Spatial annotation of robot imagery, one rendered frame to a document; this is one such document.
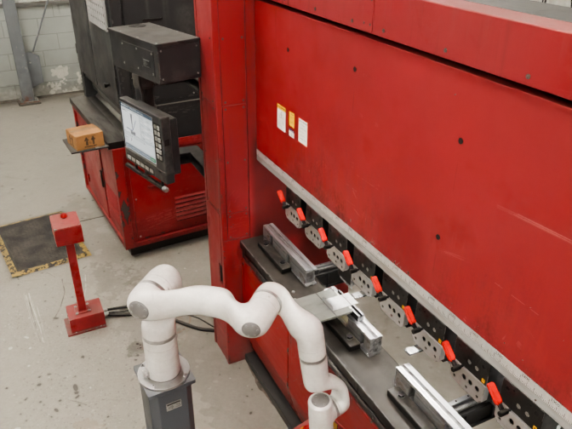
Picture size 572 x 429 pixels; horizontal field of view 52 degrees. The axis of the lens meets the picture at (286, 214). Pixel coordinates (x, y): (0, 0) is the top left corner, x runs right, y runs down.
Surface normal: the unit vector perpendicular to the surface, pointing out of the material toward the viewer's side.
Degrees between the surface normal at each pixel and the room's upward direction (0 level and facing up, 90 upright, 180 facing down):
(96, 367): 0
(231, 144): 90
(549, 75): 90
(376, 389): 0
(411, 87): 90
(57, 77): 90
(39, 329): 0
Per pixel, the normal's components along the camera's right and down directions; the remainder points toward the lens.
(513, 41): -0.90, 0.21
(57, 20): 0.50, 0.42
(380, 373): 0.01, -0.88
